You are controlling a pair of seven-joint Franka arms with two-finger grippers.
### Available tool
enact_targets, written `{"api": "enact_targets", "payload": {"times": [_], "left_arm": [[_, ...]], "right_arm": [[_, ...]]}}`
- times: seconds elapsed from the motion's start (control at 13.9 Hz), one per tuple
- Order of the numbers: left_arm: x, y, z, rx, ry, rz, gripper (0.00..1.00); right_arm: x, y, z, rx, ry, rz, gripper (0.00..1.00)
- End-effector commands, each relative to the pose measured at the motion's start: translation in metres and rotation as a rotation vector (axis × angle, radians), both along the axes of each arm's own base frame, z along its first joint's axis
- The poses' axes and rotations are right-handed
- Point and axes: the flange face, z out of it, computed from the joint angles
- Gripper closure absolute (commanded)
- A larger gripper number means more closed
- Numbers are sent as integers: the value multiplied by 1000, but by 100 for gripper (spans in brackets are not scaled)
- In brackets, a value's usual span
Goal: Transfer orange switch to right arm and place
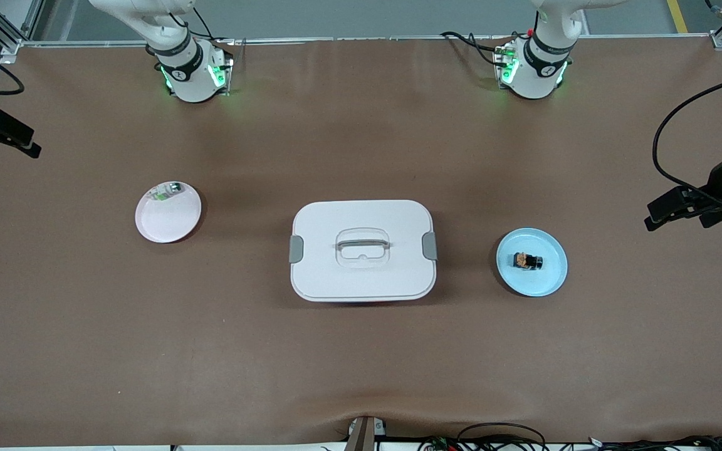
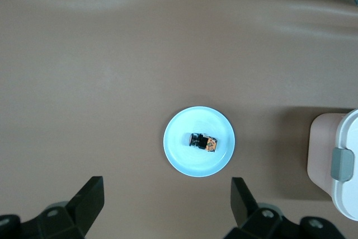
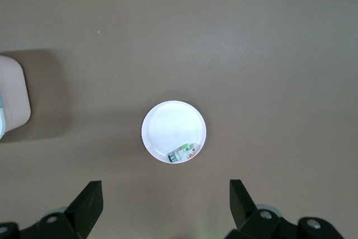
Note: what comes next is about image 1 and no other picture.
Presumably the light blue round plate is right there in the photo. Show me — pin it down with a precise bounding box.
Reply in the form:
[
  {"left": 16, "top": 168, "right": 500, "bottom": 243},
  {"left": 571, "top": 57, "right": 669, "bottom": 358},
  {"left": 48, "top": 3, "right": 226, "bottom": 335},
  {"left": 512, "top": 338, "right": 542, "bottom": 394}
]
[{"left": 496, "top": 227, "right": 568, "bottom": 298}]

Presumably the pink round plate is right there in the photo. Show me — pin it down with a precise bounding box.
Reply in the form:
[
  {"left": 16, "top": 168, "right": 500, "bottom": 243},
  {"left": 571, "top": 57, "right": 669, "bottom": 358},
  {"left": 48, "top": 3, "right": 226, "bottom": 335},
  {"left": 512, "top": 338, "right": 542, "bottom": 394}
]
[{"left": 135, "top": 181, "right": 202, "bottom": 244}]

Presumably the white lidded storage box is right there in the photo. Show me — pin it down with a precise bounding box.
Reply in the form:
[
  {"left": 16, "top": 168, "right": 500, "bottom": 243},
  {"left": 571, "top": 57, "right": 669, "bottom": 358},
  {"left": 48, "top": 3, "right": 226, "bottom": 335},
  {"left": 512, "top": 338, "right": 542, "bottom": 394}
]
[{"left": 289, "top": 200, "right": 438, "bottom": 303}]

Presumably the brown table mat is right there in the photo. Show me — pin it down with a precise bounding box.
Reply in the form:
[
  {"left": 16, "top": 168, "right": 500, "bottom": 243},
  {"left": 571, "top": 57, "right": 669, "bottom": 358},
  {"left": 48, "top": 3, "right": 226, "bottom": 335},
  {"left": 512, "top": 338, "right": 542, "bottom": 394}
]
[{"left": 0, "top": 34, "right": 722, "bottom": 447}]

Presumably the green and silver switch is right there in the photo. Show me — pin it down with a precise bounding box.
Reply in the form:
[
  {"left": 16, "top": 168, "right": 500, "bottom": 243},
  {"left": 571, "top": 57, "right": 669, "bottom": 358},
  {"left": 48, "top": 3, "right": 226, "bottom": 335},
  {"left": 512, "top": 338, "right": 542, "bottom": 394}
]
[{"left": 151, "top": 182, "right": 185, "bottom": 202}]

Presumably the black arm base cable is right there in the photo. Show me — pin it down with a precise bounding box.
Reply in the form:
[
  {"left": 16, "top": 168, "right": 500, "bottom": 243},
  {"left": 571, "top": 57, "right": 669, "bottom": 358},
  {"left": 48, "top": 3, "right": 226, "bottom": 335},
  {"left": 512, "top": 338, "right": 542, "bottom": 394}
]
[
  {"left": 170, "top": 5, "right": 236, "bottom": 48},
  {"left": 441, "top": 28, "right": 537, "bottom": 70}
]

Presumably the black cable bundle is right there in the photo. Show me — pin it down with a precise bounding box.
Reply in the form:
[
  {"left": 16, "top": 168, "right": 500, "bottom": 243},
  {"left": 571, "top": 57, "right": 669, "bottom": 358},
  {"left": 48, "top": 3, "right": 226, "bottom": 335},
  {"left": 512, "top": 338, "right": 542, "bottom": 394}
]
[{"left": 587, "top": 435, "right": 722, "bottom": 451}]

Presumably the black looped cable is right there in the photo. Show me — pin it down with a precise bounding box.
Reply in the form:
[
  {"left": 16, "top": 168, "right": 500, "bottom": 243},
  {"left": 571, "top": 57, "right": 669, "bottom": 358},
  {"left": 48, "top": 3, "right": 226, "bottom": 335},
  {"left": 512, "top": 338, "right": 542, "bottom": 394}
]
[{"left": 457, "top": 423, "right": 547, "bottom": 451}]

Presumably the brown and grey mount bracket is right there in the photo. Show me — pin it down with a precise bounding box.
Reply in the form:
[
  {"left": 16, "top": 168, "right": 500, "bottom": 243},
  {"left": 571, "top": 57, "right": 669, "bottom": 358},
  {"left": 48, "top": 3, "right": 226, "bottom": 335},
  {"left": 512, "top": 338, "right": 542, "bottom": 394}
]
[{"left": 345, "top": 416, "right": 388, "bottom": 451}]

